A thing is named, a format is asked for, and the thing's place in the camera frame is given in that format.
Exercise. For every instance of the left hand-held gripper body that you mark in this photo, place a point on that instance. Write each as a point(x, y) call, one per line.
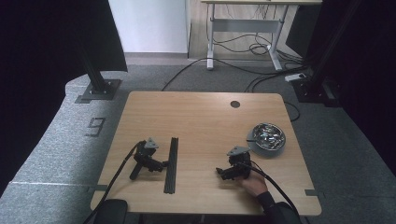
point(145, 155)

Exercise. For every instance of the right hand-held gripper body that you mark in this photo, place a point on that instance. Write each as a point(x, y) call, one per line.
point(240, 163)

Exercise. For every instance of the shiny metal bowl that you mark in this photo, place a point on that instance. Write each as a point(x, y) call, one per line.
point(268, 137)

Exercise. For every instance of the person's right hand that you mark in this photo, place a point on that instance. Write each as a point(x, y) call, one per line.
point(255, 184)

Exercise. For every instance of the black aluminium profile bar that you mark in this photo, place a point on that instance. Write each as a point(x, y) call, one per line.
point(171, 165)

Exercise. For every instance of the dark round table grommet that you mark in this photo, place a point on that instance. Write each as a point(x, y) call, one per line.
point(235, 104)

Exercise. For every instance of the black metal stand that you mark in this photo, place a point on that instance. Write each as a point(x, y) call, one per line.
point(99, 84)
point(317, 84)

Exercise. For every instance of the white power strip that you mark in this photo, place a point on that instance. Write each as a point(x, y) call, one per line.
point(295, 76)

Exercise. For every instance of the black curtain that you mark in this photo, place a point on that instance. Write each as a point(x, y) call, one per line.
point(370, 77)
point(37, 62)

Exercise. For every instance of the white frame desk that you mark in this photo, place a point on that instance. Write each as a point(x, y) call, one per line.
point(246, 25)

